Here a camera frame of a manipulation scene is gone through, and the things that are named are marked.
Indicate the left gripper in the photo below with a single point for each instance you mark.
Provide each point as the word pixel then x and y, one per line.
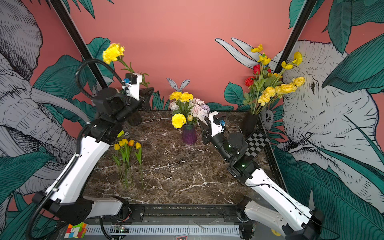
pixel 143 99

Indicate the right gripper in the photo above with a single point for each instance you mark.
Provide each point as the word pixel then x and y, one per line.
pixel 207 138

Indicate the yellow carnation stem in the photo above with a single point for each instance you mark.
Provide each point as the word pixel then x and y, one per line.
pixel 115 53

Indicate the brown ribbed glass vase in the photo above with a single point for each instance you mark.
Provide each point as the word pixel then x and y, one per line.
pixel 134 119

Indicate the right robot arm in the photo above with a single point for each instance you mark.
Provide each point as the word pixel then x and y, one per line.
pixel 244 169

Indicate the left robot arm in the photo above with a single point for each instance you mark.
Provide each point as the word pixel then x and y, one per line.
pixel 64 198

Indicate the black vase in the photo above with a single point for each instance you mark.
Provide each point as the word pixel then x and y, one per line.
pixel 249 123

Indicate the white purple hydrangea bunch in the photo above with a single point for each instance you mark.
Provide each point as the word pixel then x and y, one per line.
pixel 192 108

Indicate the red yellow cube block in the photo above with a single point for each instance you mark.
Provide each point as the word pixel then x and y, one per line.
pixel 121 133

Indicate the checkerboard calibration plate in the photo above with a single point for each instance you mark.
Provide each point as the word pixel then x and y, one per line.
pixel 256 143

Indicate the yellow flower bouquet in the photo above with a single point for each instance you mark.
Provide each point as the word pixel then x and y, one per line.
pixel 267 87

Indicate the rubiks cube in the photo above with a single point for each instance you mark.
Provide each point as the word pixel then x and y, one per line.
pixel 76 231

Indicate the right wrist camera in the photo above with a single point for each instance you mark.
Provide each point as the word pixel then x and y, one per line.
pixel 217 123

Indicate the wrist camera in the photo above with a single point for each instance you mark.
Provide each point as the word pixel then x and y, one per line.
pixel 131 86
pixel 217 123

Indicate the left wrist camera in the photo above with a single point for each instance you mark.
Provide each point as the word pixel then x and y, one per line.
pixel 131 86

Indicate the black left frame post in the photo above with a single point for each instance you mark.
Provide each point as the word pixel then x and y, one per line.
pixel 71 28

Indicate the black frame post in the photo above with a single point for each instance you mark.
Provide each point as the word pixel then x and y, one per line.
pixel 71 28
pixel 297 30

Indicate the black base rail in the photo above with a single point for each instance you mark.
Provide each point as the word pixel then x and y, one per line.
pixel 186 213

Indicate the white ribbed cable duct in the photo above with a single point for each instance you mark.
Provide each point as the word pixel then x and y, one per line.
pixel 176 230

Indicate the black right frame post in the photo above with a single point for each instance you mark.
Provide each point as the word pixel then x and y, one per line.
pixel 297 30

